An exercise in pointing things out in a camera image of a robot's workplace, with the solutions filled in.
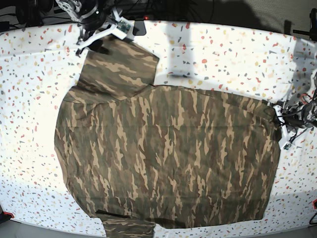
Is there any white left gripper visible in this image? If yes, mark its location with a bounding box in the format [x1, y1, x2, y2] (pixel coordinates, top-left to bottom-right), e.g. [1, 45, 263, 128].
[273, 105, 297, 150]

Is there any red table clamp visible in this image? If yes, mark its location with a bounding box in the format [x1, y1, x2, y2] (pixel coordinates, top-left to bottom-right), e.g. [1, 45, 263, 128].
[1, 212, 14, 220]

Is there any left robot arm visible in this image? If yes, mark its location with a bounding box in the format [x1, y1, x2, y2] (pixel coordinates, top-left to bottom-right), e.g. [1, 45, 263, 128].
[272, 92, 317, 150]

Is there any black power strip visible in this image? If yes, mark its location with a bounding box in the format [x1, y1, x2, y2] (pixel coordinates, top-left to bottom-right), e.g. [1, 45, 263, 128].
[99, 0, 215, 23]

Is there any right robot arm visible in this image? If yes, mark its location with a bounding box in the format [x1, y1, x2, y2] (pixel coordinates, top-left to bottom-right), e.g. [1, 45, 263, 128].
[57, 0, 134, 56]

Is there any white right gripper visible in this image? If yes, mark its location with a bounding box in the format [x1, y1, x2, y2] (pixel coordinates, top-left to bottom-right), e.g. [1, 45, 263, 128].
[75, 7, 134, 56]

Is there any camouflage T-shirt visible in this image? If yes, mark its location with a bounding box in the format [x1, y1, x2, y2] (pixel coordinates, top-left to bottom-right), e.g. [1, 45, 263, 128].
[54, 36, 280, 238]

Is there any white speckled table cloth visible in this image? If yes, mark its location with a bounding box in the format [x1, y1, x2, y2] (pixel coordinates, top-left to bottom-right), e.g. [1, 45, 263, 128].
[0, 21, 317, 238]

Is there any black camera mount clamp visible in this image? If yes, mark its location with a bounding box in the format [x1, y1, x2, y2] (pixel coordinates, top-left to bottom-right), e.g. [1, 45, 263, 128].
[133, 20, 147, 36]

